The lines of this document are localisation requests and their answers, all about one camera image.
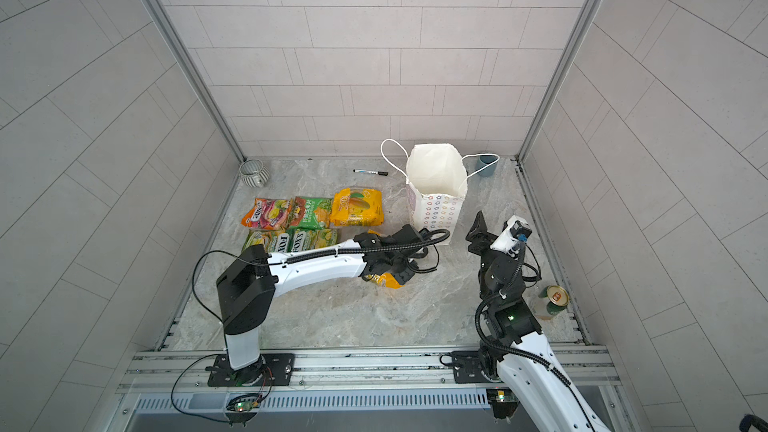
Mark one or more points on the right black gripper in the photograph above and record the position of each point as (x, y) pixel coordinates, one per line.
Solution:
(479, 237)

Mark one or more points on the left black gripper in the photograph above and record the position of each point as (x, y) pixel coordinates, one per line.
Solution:
(408, 274)

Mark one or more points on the yellow snack package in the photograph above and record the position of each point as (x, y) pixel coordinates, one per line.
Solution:
(381, 268)
(356, 206)

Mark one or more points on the white printed paper bag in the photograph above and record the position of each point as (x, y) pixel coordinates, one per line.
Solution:
(436, 182)

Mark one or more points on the green chip snack bag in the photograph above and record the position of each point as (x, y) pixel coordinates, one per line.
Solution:
(310, 213)

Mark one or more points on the green Savoria snack pack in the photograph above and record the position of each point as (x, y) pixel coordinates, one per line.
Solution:
(292, 240)

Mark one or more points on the pink orange candy bag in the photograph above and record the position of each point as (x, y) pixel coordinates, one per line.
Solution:
(268, 214)

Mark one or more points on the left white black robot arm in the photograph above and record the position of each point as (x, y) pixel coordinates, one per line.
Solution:
(248, 286)

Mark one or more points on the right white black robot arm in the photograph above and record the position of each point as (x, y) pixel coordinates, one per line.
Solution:
(514, 349)

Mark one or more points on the teal ceramic cup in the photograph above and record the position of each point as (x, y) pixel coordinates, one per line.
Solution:
(486, 165)

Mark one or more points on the black white marker pen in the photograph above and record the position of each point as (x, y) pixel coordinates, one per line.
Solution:
(371, 172)

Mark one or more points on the striped ceramic mug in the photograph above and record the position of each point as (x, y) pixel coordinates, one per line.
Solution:
(253, 173)

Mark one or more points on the right circuit board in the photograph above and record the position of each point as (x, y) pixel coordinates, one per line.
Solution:
(503, 403)

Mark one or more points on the left green circuit board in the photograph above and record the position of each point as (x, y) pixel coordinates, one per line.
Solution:
(246, 403)

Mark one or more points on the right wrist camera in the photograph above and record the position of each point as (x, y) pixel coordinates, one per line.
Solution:
(513, 239)

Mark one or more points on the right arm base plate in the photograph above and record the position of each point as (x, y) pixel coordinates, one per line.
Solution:
(474, 367)

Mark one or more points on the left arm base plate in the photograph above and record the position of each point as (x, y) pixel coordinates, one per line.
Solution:
(271, 369)

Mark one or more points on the aluminium mounting rail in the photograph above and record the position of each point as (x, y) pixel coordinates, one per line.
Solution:
(314, 369)

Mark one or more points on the right aluminium corner post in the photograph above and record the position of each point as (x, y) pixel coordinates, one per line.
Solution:
(584, 20)

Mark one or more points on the aluminium corner post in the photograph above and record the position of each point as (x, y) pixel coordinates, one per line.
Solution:
(169, 34)
(584, 20)

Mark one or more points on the left aluminium corner post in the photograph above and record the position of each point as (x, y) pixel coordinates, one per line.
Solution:
(169, 34)

